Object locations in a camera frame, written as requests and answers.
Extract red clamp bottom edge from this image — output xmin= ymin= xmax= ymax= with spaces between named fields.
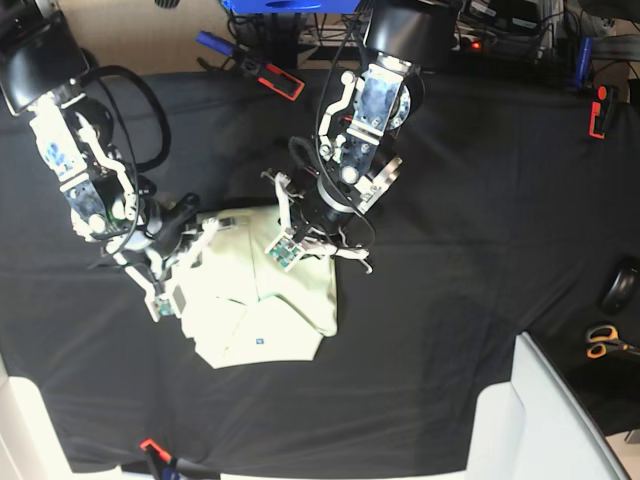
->
xmin=137 ymin=437 xmax=221 ymax=480

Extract orange handled scissors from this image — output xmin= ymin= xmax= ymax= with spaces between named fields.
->
xmin=585 ymin=324 xmax=639 ymax=360

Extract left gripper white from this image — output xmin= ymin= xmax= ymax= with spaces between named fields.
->
xmin=261 ymin=169 xmax=373 ymax=274

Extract white bin left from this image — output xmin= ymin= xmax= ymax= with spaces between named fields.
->
xmin=1 ymin=367 xmax=123 ymax=480

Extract blue box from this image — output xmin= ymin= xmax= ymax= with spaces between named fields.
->
xmin=222 ymin=0 xmax=361 ymax=14

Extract black table cloth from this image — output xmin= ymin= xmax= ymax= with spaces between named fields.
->
xmin=1 ymin=76 xmax=639 ymax=478

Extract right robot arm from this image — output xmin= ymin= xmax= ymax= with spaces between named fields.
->
xmin=1 ymin=1 xmax=221 ymax=321

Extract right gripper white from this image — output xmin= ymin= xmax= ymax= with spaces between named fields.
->
xmin=113 ymin=216 xmax=235 ymax=321

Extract light green T-shirt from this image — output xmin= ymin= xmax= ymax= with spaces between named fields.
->
xmin=176 ymin=206 xmax=338 ymax=369

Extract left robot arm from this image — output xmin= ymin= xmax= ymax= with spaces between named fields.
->
xmin=262 ymin=1 xmax=462 ymax=271

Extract black computer mouse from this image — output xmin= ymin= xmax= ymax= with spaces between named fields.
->
xmin=601 ymin=268 xmax=639 ymax=315

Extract red clamp right side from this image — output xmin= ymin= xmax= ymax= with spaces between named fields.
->
xmin=588 ymin=85 xmax=613 ymax=140

